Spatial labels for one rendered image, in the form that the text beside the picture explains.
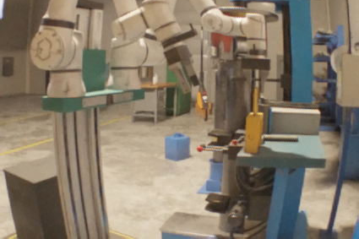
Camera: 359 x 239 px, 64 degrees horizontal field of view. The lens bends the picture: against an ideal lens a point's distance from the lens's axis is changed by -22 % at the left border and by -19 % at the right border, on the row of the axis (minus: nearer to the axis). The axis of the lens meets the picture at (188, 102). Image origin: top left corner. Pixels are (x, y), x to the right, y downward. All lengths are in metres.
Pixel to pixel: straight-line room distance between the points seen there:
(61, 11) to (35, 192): 0.97
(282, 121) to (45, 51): 1.33
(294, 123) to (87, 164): 1.18
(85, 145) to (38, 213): 0.51
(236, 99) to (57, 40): 1.51
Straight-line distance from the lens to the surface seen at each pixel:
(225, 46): 2.30
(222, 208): 2.38
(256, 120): 1.48
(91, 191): 1.96
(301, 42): 2.35
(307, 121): 1.95
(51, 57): 1.22
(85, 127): 1.86
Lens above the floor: 1.43
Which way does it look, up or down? 6 degrees down
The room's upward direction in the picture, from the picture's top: 1 degrees clockwise
